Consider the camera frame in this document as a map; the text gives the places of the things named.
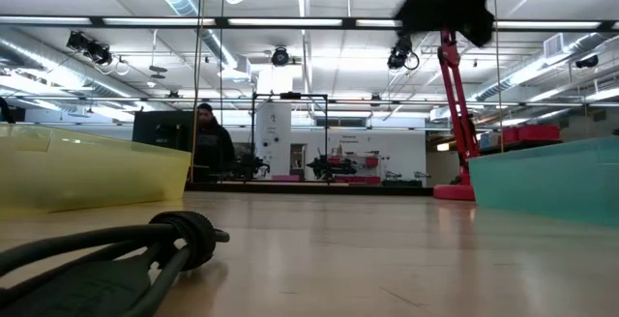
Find black overhead light bar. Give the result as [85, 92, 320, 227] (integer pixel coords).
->
[0, 14, 619, 31]

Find person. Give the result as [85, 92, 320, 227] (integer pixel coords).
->
[192, 102, 237, 184]

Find black hanging camera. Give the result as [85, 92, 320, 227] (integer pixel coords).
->
[386, 35, 421, 72]
[270, 44, 291, 68]
[66, 30, 113, 66]

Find red desk lamp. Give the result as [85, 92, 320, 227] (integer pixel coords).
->
[432, 26, 481, 202]

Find yellow translucent plastic bin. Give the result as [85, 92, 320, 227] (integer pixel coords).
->
[0, 123, 192, 216]

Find white pillar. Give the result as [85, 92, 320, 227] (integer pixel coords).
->
[254, 101, 293, 179]

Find black aluminium table frame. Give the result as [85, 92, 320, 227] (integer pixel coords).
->
[185, 180, 435, 197]

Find black USB cable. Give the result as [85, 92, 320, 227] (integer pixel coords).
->
[0, 210, 231, 317]

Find red storage bins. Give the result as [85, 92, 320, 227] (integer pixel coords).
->
[501, 123, 562, 145]

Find teal translucent plastic bin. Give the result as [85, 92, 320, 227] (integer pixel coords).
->
[467, 135, 619, 229]

